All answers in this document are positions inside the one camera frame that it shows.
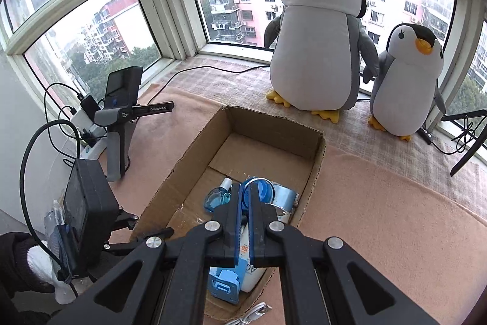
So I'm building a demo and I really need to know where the blue folding phone stand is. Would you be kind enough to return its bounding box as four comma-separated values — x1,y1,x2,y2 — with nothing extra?
208,268,240,305

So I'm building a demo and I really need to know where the grey handle device with screen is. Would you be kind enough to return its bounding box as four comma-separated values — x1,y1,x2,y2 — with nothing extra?
94,65,175,183

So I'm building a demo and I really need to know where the blue eye drop bottle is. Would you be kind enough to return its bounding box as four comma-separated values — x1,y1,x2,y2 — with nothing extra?
203,178,233,213

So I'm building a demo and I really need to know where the black cable with inline remote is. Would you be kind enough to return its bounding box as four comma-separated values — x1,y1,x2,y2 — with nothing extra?
418,119,476,155

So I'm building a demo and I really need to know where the white usb cable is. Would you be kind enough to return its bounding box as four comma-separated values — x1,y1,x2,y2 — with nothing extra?
232,302,272,325

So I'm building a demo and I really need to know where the thin black cable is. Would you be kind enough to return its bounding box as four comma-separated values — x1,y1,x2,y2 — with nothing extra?
44,82,85,128

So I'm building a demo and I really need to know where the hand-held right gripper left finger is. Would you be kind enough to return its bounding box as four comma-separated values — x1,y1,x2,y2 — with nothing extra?
46,182,244,325

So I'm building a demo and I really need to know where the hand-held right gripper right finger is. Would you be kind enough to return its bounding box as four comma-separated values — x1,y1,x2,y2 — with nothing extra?
249,182,438,325

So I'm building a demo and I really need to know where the blue round tape measure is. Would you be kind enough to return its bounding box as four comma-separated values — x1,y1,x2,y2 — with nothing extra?
242,176,275,204

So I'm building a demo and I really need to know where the black power adapter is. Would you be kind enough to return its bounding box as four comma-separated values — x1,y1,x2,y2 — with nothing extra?
80,94,100,116

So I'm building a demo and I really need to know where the long black cable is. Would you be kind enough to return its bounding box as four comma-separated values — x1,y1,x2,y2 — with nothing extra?
150,64,272,97

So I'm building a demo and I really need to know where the white sunscreen bottle blue cap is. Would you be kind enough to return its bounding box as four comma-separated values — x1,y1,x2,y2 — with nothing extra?
236,183,299,293

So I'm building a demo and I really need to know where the large penguin plush toy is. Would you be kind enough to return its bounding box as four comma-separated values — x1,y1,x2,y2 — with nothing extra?
264,0,380,125

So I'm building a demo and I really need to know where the small penguin plush toy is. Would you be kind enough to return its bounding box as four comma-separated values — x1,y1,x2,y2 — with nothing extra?
362,23,447,142

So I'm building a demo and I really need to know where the white power strip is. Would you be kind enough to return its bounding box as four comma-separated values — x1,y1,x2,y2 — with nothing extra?
78,136,105,160

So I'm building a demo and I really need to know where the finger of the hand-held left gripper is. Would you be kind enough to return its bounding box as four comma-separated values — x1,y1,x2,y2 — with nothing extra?
103,227,175,257
112,207,139,232

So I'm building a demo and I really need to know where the cardboard box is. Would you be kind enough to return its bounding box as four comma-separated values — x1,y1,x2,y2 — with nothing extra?
129,105,327,323

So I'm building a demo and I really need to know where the checkered cloth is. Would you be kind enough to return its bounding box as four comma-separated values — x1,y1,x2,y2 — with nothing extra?
141,55,487,223

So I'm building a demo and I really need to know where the thick black cable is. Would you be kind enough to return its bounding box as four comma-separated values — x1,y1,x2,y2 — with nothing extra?
19,119,82,306

